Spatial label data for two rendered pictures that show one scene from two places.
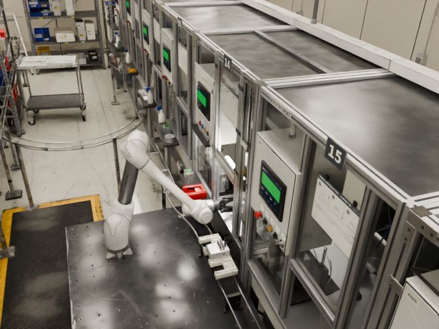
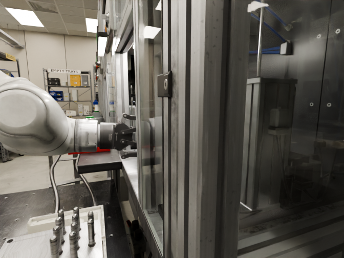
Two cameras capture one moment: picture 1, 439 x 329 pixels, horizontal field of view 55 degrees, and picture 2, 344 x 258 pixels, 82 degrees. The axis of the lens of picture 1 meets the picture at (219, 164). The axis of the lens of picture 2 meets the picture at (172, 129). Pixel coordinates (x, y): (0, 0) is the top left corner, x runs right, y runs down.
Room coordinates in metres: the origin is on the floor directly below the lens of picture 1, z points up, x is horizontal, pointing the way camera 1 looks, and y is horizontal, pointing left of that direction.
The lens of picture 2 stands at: (1.79, -0.16, 1.12)
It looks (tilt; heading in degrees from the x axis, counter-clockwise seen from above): 9 degrees down; 0
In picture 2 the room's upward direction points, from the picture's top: straight up
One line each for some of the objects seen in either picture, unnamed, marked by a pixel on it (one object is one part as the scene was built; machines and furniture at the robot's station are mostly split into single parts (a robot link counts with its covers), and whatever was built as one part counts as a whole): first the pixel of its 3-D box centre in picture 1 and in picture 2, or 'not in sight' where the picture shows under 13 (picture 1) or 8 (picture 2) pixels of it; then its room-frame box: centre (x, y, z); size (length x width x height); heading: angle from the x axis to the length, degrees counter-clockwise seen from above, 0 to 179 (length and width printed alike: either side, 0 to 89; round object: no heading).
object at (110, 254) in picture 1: (117, 247); not in sight; (2.23, 0.69, 0.71); 0.22 x 0.18 x 0.06; 20
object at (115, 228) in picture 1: (115, 229); not in sight; (2.26, 0.70, 0.85); 0.18 x 0.16 x 0.22; 1
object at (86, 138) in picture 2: (208, 205); (88, 135); (2.33, 0.06, 1.02); 0.09 x 0.06 x 0.09; 20
